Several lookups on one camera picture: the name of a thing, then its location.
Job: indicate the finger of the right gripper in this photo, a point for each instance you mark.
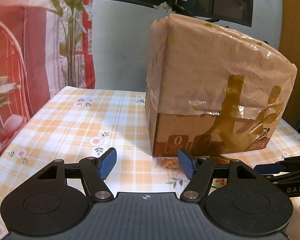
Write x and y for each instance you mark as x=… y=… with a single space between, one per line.
x=289 y=165

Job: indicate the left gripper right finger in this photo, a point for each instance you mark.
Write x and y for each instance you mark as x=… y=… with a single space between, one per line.
x=201 y=173

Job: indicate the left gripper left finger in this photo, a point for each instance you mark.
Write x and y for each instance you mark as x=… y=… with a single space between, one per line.
x=81 y=182

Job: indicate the red yellow snack packet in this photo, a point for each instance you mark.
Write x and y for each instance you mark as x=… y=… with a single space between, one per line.
x=219 y=182

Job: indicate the peanut snack packet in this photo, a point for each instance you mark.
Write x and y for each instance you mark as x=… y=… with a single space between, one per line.
x=168 y=162

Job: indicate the orange plaid tablecloth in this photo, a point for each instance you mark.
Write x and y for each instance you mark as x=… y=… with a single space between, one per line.
x=78 y=123

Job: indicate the taped cardboard box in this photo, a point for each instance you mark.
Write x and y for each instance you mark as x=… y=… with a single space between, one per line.
x=212 y=90

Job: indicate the red printed backdrop curtain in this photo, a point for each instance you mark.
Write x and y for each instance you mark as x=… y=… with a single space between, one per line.
x=45 y=45

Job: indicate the black exercise bike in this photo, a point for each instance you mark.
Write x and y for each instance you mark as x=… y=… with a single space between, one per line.
x=182 y=2

